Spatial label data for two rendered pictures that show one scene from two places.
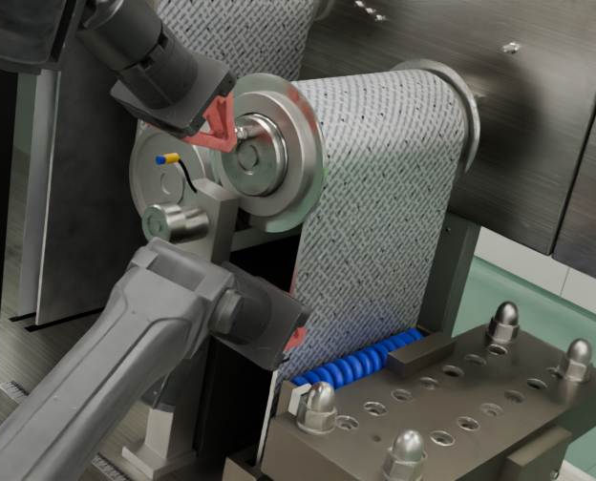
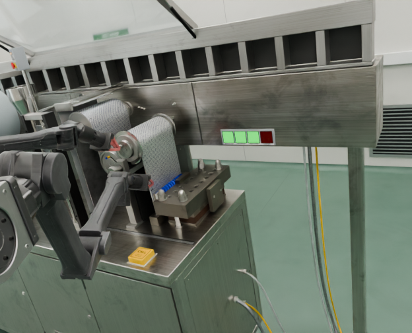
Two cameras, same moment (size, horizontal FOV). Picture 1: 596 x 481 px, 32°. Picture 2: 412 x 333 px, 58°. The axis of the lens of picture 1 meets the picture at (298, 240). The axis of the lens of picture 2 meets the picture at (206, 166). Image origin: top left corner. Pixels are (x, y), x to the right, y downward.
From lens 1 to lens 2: 61 cm
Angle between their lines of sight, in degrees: 5
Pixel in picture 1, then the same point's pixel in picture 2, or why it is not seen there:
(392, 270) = (168, 162)
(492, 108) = (176, 118)
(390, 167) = (156, 139)
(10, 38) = (65, 144)
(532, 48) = (178, 102)
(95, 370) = (107, 195)
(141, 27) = (90, 131)
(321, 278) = (151, 168)
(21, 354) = not seen: hidden behind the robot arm
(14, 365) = not seen: hidden behind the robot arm
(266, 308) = (140, 178)
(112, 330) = (107, 188)
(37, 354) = not seen: hidden behind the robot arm
